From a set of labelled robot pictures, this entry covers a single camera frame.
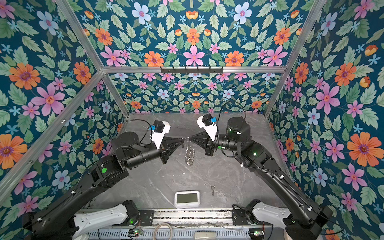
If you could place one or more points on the aluminium frame post back left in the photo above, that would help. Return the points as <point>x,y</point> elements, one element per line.
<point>85,42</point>

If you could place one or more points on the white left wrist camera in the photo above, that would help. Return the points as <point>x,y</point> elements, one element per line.
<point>158,131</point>

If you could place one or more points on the aluminium frame post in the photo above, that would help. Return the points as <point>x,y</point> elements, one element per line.
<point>85,42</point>
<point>312,17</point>

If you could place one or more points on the white digital timer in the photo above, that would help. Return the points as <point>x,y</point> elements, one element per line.
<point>187,199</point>

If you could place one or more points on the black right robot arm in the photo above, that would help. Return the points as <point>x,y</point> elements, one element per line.
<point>301,218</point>

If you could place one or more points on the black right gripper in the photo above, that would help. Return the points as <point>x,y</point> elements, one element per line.
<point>203,137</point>

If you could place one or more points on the aluminium frame post back right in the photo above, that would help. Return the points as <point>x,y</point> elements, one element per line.
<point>312,17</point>

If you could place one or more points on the black hook rail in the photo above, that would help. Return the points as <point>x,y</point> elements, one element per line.
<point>192,70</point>

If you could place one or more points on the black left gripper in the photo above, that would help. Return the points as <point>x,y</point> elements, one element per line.
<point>170,145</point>

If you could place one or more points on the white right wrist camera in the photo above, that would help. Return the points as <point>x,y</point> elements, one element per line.
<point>209,124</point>

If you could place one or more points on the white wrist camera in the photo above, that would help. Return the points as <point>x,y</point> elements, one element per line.
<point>209,124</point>
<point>158,131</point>

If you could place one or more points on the steel key holder plate with rings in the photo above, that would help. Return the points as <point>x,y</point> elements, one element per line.
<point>190,153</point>

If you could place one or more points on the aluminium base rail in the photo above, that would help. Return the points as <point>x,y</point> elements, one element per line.
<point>92,220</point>

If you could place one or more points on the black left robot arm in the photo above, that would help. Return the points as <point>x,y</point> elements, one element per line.
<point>58,220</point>

